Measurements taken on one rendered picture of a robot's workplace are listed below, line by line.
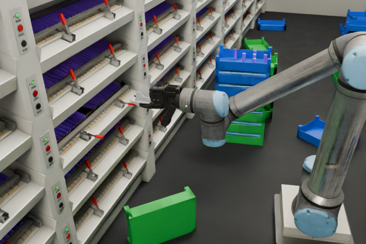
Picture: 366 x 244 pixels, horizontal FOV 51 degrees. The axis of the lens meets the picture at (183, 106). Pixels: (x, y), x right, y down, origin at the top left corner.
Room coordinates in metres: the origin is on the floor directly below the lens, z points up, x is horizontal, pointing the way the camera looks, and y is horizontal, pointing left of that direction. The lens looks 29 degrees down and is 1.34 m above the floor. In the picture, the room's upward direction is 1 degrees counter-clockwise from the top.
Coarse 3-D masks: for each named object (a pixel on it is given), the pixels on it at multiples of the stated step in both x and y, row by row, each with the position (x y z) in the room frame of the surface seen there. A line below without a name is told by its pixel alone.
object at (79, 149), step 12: (120, 84) 1.62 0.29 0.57; (132, 84) 1.62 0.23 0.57; (132, 96) 1.56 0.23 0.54; (120, 108) 1.45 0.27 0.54; (96, 120) 1.34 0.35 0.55; (108, 120) 1.35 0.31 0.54; (96, 132) 1.26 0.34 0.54; (84, 144) 1.18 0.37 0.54; (60, 156) 1.04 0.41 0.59; (72, 156) 1.11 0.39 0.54
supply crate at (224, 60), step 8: (224, 48) 2.17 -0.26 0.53; (216, 56) 1.99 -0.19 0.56; (224, 56) 2.17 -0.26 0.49; (232, 56) 2.16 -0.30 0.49; (240, 56) 2.15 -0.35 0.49; (248, 56) 2.14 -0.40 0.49; (256, 56) 2.13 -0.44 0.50; (216, 64) 1.99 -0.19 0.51; (224, 64) 1.98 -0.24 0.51; (232, 64) 1.97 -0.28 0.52; (240, 64) 1.96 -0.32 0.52; (248, 64) 1.95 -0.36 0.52; (256, 64) 1.94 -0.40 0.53; (264, 64) 1.93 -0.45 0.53; (264, 72) 1.93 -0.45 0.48
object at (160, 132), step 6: (162, 114) 1.99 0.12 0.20; (174, 114) 2.05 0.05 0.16; (180, 114) 2.07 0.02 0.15; (156, 120) 1.92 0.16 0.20; (174, 120) 1.99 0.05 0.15; (156, 126) 1.90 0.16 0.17; (162, 126) 1.88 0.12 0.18; (168, 126) 1.92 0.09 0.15; (156, 132) 1.84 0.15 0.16; (162, 132) 1.85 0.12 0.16; (168, 132) 1.90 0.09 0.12; (156, 138) 1.79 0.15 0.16; (162, 138) 1.80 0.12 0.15; (156, 144) 1.74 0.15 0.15
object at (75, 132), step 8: (128, 88) 1.60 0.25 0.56; (112, 96) 1.49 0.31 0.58; (120, 96) 1.52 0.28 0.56; (104, 104) 1.42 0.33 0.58; (96, 112) 1.36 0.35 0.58; (88, 120) 1.29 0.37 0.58; (80, 128) 1.24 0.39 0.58; (72, 136) 1.19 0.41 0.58; (64, 144) 1.14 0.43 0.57; (72, 144) 1.16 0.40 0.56
